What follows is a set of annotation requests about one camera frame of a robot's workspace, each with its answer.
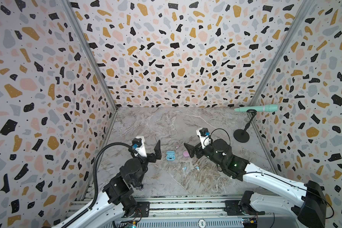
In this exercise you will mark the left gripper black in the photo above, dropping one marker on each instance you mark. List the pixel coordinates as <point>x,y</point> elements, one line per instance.
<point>157,150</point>

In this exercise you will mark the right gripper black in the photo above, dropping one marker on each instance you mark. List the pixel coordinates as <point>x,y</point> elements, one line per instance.
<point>197,152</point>

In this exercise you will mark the blue earbud charging case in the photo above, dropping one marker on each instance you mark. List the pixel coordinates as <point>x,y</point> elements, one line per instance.
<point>170,155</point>

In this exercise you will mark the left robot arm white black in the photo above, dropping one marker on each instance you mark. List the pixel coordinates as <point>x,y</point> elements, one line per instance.
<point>116,199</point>

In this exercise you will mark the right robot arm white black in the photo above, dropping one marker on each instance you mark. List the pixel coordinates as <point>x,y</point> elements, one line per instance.
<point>302,201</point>

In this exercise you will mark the pink earbud charging case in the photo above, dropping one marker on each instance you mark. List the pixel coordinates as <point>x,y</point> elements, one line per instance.
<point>186,154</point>

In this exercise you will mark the black microphone stand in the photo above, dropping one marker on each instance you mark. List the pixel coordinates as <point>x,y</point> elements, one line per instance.
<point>241,135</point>

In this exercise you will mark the mint green microphone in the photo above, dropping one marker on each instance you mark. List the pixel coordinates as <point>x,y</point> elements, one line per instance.
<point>262,108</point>

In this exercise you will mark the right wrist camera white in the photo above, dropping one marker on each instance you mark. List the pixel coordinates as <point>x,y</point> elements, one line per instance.
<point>204,136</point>

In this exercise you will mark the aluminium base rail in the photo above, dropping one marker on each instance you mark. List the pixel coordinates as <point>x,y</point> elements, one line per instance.
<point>202,208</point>

